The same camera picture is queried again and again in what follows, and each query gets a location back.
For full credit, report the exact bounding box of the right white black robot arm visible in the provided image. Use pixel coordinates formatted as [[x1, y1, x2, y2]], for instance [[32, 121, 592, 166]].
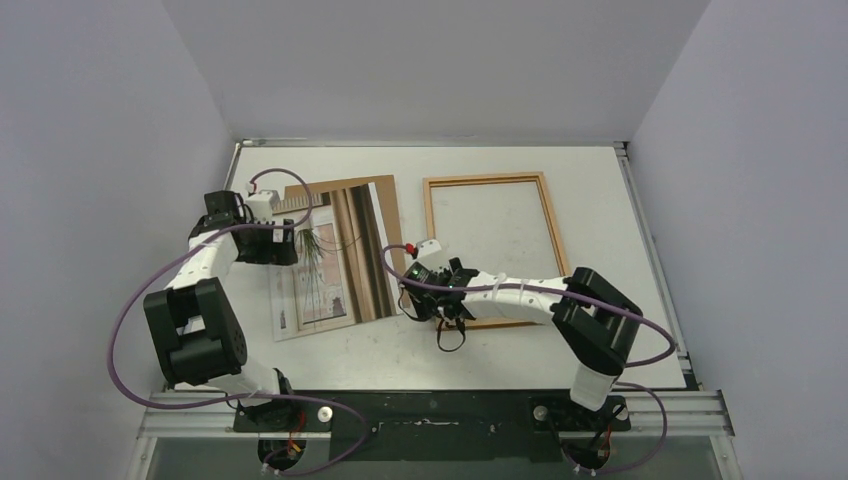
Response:
[[402, 259, 642, 429]]

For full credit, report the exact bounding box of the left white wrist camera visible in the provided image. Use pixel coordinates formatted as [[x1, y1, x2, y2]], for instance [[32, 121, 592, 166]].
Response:
[[245, 190, 282, 225]]

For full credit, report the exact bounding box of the photo print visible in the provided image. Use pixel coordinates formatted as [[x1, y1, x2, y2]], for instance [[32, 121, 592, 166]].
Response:
[[269, 184, 404, 341]]

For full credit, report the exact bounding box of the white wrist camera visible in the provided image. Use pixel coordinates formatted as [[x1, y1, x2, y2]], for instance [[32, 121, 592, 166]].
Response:
[[404, 239, 449, 270], [245, 190, 282, 225]]

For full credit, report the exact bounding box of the brown backing board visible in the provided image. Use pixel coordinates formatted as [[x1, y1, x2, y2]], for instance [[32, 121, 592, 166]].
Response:
[[272, 175, 404, 270]]

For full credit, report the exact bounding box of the wooden picture frame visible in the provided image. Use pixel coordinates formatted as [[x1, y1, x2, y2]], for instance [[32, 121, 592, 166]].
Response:
[[422, 171, 574, 331]]

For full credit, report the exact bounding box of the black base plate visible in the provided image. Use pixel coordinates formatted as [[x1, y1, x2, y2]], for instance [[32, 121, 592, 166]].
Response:
[[232, 389, 631, 463]]

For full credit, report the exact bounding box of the aluminium rail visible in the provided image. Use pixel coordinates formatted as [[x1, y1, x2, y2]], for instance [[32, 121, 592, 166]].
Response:
[[137, 391, 735, 439]]

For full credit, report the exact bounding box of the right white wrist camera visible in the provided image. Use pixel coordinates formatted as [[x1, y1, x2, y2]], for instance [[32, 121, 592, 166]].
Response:
[[404, 239, 449, 270]]

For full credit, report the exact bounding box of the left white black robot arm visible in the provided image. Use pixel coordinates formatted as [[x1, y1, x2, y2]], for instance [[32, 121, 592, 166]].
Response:
[[143, 190, 299, 431]]

